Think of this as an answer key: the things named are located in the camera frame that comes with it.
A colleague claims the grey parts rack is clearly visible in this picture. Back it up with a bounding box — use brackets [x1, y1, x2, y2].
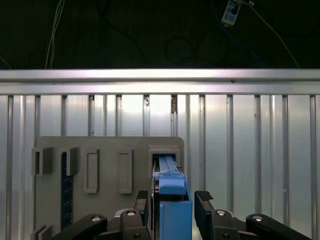
[30, 136, 186, 240]

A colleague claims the white floor cable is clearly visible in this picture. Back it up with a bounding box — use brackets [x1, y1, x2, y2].
[44, 0, 66, 70]

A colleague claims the hard disk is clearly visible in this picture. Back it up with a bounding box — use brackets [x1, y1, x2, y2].
[150, 154, 194, 240]

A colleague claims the white power strip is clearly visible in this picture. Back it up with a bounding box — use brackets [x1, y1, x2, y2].
[221, 0, 243, 28]

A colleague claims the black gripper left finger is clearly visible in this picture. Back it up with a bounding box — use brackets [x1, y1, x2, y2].
[49, 190, 151, 240]

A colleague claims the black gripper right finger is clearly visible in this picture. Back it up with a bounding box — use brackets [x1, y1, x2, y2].
[194, 190, 313, 240]

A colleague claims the dark blue RAM stick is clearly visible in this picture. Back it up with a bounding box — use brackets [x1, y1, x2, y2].
[61, 151, 74, 225]

